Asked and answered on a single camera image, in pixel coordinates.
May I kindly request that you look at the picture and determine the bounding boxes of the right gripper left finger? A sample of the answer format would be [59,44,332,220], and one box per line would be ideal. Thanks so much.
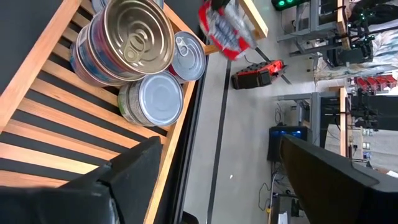
[0,136,163,224]

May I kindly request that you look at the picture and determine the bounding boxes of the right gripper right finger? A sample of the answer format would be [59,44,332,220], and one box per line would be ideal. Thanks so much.
[279,134,398,224]

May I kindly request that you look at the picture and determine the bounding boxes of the green label tuna can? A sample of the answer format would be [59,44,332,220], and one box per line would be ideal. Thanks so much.
[117,70,185,128]

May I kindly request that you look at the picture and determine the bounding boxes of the blue label salmon can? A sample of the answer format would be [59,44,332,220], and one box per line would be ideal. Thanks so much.
[90,0,175,82]
[68,24,125,88]

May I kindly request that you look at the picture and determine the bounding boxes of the red label tuna can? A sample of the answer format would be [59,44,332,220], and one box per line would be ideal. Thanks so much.
[198,0,259,62]
[167,30,207,84]

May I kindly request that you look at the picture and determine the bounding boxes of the wooden slatted shelf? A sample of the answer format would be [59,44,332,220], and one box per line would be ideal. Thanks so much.
[0,0,270,224]

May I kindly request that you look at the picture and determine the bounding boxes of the black computer tower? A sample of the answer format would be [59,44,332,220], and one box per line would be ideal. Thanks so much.
[267,124,313,162]

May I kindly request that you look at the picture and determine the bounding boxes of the grey leg wooden workbench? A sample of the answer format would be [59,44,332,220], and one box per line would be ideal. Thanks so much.
[276,0,351,58]
[276,86,349,156]

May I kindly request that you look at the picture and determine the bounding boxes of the red storage bins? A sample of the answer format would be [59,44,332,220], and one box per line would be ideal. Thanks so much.
[351,74,398,91]

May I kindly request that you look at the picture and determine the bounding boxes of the red and black tool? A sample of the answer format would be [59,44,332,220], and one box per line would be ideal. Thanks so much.
[231,59,289,91]

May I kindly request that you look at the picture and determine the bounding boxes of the black device green lights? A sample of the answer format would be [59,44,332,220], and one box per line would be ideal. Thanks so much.
[271,0,308,12]

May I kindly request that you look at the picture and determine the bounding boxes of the tangled floor cables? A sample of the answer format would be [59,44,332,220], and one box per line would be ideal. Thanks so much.
[257,169,280,215]

